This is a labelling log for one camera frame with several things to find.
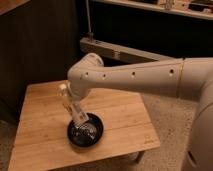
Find metal pole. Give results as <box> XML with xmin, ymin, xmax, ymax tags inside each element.
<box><xmin>85</xmin><ymin>0</ymin><xmax>93</xmax><ymax>42</ymax></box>

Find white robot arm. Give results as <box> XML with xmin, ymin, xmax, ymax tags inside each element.
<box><xmin>67</xmin><ymin>53</ymin><xmax>213</xmax><ymax>171</ymax></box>

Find wooden shelf with items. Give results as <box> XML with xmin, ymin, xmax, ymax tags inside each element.
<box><xmin>93</xmin><ymin>0</ymin><xmax>213</xmax><ymax>21</ymax></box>

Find grey metal beam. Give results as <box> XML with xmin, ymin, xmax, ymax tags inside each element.
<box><xmin>80</xmin><ymin>37</ymin><xmax>170</xmax><ymax>63</ymax></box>

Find black ceramic bowl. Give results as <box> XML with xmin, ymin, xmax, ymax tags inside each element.
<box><xmin>67</xmin><ymin>113</ymin><xmax>104</xmax><ymax>147</ymax></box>

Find white labelled bottle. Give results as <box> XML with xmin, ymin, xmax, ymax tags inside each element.
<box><xmin>59</xmin><ymin>84</ymin><xmax>89</xmax><ymax>127</ymax></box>

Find wooden table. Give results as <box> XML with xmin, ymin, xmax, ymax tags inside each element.
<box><xmin>8</xmin><ymin>81</ymin><xmax>160</xmax><ymax>171</ymax></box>

